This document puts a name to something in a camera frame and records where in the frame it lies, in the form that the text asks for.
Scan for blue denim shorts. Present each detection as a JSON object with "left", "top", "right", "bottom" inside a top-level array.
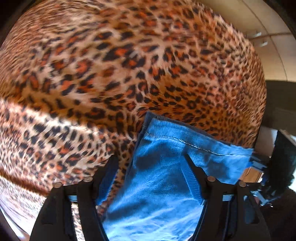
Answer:
[{"left": 103, "top": 113, "right": 253, "bottom": 240}]

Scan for leopard print bedspread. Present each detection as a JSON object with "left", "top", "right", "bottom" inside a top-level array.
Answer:
[{"left": 1, "top": 1, "right": 266, "bottom": 234}]

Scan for beige wardrobe cabinets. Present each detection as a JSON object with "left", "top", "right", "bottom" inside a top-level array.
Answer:
[{"left": 201, "top": 1, "right": 295, "bottom": 82}]

